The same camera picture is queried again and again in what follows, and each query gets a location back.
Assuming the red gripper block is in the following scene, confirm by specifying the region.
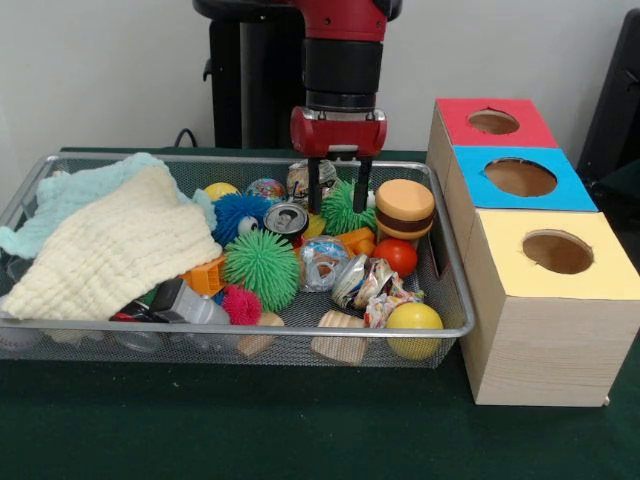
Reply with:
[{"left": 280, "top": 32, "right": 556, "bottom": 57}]
[{"left": 291, "top": 106, "right": 389, "bottom": 214}]

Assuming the crushed clear plastic bottle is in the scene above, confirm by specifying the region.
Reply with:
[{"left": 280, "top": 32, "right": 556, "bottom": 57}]
[{"left": 298, "top": 234, "right": 351, "bottom": 294}]

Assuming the cream waffle cloth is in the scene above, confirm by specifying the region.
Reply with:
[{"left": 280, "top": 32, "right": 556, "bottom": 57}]
[{"left": 0, "top": 164, "right": 224, "bottom": 321}]

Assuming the wooden box with three holes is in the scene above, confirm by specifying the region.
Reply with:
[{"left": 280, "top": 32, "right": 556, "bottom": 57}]
[{"left": 426, "top": 97, "right": 640, "bottom": 407}]

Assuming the green spiky ball with eyes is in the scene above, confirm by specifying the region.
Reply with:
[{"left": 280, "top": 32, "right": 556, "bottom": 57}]
[{"left": 319, "top": 179, "right": 379, "bottom": 236}]

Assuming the crushed printed soda can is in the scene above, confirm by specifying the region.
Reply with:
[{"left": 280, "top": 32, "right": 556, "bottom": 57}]
[{"left": 285, "top": 159, "right": 340, "bottom": 204}]

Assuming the black soda can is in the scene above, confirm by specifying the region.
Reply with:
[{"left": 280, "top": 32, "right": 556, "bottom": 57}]
[{"left": 262, "top": 201, "right": 310, "bottom": 249}]

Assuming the toy burger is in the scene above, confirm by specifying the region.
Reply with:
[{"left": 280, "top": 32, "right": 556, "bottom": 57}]
[{"left": 374, "top": 178, "right": 437, "bottom": 241}]

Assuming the red tomato ball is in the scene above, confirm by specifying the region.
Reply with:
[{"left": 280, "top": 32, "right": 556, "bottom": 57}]
[{"left": 372, "top": 237, "right": 419, "bottom": 279}]

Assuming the blue spiky ball with eyes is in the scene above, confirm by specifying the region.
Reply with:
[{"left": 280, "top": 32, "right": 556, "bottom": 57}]
[{"left": 212, "top": 192, "right": 274, "bottom": 249}]

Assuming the plain green spiky ball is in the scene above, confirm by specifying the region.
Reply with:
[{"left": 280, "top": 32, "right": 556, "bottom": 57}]
[{"left": 222, "top": 230, "right": 300, "bottom": 314}]

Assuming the large yellow ball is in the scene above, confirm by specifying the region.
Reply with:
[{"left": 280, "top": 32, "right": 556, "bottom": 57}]
[{"left": 384, "top": 301, "right": 445, "bottom": 361}]

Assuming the dark green table cloth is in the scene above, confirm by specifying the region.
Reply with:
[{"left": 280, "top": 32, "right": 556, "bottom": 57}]
[{"left": 0, "top": 145, "right": 640, "bottom": 480}]

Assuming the light blue waffle cloth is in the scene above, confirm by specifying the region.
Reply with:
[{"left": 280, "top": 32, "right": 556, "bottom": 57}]
[{"left": 0, "top": 152, "right": 219, "bottom": 259}]

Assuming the neighbouring green covered table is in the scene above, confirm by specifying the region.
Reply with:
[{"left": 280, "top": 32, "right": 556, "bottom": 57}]
[{"left": 589, "top": 164, "right": 640, "bottom": 234}]

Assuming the black chair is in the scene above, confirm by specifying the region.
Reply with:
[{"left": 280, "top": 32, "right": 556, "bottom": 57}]
[{"left": 577, "top": 8, "right": 640, "bottom": 174}]

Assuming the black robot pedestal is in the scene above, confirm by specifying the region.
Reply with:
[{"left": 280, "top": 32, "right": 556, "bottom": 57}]
[{"left": 192, "top": 0, "right": 404, "bottom": 150}]

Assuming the shallow wire mesh bin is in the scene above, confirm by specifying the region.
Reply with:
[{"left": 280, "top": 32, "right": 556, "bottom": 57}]
[{"left": 0, "top": 153, "right": 476, "bottom": 370}]

